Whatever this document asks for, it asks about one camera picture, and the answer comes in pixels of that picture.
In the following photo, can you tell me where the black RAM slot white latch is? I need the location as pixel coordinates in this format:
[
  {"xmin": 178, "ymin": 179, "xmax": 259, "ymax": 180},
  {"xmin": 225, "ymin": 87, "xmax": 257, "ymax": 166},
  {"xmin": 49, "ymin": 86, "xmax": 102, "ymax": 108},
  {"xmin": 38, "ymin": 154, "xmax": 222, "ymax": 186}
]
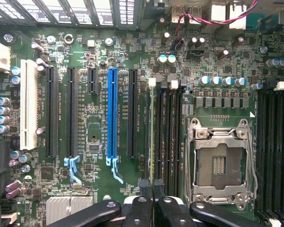
[
  {"xmin": 167, "ymin": 79, "xmax": 179, "ymax": 197},
  {"xmin": 273, "ymin": 81, "xmax": 284, "ymax": 227}
]

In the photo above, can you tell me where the green RAM module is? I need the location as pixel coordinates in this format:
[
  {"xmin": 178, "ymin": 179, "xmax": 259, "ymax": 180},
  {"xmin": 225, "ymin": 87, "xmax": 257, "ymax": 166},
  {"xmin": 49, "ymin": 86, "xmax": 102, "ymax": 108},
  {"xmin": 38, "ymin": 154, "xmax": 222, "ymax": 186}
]
[{"xmin": 144, "ymin": 78, "xmax": 157, "ymax": 180}]

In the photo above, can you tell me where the metal socket locking lever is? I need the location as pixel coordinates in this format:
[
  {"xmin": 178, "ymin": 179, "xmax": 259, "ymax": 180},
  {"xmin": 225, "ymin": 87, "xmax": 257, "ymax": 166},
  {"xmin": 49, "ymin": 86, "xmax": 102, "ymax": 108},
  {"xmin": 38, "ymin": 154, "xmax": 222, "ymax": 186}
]
[
  {"xmin": 184, "ymin": 127, "xmax": 195, "ymax": 206},
  {"xmin": 247, "ymin": 127, "xmax": 259, "ymax": 201}
]

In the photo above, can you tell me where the silver finned chipset heatsink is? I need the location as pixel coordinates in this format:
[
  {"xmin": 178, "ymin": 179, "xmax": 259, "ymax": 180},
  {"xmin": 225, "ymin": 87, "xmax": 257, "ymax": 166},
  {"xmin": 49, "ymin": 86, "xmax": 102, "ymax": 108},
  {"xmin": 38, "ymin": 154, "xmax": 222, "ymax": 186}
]
[{"xmin": 46, "ymin": 196, "xmax": 94, "ymax": 226}]

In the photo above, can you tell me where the silver CPU socket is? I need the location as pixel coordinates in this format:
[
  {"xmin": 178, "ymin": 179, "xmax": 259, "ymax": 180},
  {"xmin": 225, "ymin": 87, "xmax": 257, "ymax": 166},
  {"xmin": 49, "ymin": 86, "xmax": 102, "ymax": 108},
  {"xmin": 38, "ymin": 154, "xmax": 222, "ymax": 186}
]
[{"xmin": 184, "ymin": 117, "xmax": 259, "ymax": 211}]

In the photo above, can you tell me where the long black expansion slot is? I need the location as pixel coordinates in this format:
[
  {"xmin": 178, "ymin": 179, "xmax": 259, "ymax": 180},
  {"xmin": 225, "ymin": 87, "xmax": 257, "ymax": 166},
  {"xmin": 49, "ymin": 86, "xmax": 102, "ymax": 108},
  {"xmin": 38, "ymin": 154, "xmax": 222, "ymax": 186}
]
[
  {"xmin": 127, "ymin": 69, "xmax": 139, "ymax": 159},
  {"xmin": 63, "ymin": 67, "xmax": 82, "ymax": 184},
  {"xmin": 45, "ymin": 66, "xmax": 58, "ymax": 158}
]

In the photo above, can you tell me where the blue expansion slot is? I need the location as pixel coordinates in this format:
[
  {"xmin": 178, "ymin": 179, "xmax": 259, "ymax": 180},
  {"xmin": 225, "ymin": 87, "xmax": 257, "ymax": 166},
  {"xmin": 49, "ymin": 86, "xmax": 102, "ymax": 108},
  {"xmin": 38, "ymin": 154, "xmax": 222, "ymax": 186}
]
[{"xmin": 106, "ymin": 68, "xmax": 124, "ymax": 185}]

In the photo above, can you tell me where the green PC motherboard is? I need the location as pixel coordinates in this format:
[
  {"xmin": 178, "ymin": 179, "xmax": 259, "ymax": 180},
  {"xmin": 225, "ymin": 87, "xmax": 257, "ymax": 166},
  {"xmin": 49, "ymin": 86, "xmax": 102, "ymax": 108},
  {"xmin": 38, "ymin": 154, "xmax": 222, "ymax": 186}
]
[{"xmin": 0, "ymin": 22, "xmax": 284, "ymax": 227}]

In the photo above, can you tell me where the short black expansion slot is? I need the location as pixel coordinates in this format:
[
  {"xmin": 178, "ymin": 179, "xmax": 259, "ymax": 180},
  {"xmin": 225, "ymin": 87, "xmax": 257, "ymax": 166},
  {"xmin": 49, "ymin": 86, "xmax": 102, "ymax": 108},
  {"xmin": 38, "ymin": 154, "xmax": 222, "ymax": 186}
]
[{"xmin": 87, "ymin": 67, "xmax": 99, "ymax": 95}]

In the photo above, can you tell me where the white PCI expansion slot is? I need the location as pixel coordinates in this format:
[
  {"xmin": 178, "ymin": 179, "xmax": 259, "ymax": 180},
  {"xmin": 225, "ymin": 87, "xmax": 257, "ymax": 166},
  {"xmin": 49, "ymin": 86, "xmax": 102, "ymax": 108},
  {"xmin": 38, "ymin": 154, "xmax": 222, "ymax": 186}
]
[{"xmin": 19, "ymin": 59, "xmax": 38, "ymax": 151}]

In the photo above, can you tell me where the metal USB port block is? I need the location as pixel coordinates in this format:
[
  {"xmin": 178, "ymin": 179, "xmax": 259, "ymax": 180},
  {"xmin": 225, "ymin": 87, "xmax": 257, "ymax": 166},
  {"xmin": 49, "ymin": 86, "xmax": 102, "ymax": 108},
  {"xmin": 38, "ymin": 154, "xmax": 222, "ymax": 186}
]
[{"xmin": 171, "ymin": 4, "xmax": 204, "ymax": 25}]

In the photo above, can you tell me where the silver rear port block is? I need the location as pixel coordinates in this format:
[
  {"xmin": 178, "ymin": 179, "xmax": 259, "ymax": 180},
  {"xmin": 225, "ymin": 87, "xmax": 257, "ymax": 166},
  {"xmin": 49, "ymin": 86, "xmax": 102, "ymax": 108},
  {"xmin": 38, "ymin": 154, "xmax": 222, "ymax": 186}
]
[{"xmin": 210, "ymin": 0, "xmax": 248, "ymax": 30}]

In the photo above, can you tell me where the red and black twisted wire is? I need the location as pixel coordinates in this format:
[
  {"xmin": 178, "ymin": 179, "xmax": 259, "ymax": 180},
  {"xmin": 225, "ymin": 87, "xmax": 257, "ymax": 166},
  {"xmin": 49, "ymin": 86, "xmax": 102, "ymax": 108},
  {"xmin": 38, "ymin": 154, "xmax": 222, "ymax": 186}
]
[{"xmin": 174, "ymin": 0, "xmax": 259, "ymax": 53}]

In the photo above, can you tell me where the metal PC case frame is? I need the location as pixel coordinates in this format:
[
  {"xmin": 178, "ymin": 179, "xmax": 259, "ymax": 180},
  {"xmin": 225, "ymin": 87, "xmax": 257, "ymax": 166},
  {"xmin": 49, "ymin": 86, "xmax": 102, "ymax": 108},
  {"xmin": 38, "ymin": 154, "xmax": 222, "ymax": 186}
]
[{"xmin": 0, "ymin": 0, "xmax": 148, "ymax": 31}]

